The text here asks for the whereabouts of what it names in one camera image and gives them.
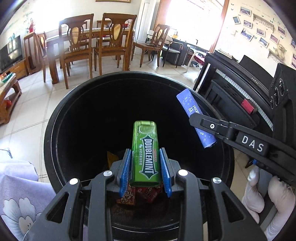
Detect wooden dining chair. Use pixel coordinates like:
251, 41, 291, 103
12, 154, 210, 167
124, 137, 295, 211
37, 32, 47, 83
93, 13, 137, 75
59, 14, 94, 89

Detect white gloved hand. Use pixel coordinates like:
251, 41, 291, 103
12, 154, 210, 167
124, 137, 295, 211
241, 165, 296, 241

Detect tall wooden plant stand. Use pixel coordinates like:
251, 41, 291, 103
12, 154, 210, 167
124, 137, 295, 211
23, 32, 42, 75

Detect purple floral tablecloth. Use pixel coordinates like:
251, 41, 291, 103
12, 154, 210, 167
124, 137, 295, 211
1, 151, 56, 240

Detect wooden coffee table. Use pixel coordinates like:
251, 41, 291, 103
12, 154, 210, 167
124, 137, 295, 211
0, 73, 22, 125

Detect black piano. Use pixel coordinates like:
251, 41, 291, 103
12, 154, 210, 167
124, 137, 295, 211
193, 50, 282, 137

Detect black trash bin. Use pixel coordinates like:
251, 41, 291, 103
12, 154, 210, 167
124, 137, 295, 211
43, 71, 235, 235

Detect black flat television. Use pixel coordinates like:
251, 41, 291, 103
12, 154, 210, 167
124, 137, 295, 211
0, 36, 23, 71

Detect wooden dining table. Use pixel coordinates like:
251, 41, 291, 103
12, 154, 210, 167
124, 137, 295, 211
45, 27, 134, 84

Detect small red milk carton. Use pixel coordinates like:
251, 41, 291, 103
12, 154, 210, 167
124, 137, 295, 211
116, 185, 135, 205

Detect green Doublemint gum box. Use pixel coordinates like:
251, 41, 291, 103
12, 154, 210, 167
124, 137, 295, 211
129, 120, 162, 187

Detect blue stick wrapper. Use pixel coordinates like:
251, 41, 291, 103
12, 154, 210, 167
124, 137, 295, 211
177, 89, 217, 148

